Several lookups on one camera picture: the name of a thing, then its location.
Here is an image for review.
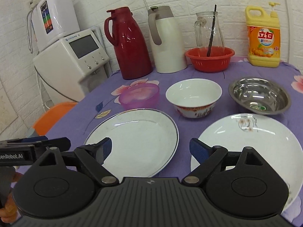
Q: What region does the purple floral tablecloth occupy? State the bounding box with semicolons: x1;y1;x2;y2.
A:
14;56;303;226

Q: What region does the red thermos jug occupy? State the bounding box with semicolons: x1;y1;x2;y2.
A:
104;7;152;80

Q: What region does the yellow dish soap bottle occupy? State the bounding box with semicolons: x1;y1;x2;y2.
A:
245;2;281;68

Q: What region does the orange plastic stool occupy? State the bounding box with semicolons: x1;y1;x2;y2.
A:
33;102;77;136

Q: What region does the red plastic colander basket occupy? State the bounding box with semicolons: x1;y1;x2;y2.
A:
185;47;235;73

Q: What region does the white plate floral print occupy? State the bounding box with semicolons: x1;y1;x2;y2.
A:
195;113;302;210

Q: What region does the white water dispenser machine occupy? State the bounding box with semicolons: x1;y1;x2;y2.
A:
33;27;112;105

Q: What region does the purple plastic bowl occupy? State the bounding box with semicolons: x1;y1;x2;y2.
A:
119;83;160;110

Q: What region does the glass pitcher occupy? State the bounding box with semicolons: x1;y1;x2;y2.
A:
194;11;224;48

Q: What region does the black stirring stick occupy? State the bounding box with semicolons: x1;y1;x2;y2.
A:
207;4;217;57

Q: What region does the person's left hand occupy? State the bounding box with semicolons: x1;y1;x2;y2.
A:
0;169;24;224

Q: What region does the white thermos jug grey handle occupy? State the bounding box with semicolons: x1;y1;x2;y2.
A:
148;6;187;74

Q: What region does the stainless steel bowl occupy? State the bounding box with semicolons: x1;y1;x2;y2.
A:
228;77;292;115

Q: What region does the white ceramic bowl red pattern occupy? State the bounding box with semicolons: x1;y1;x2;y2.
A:
165;79;222;119

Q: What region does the white water purifier unit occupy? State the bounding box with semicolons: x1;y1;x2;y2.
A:
31;0;80;52

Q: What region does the white plate blue rim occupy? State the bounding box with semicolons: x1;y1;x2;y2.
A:
85;109;179;181

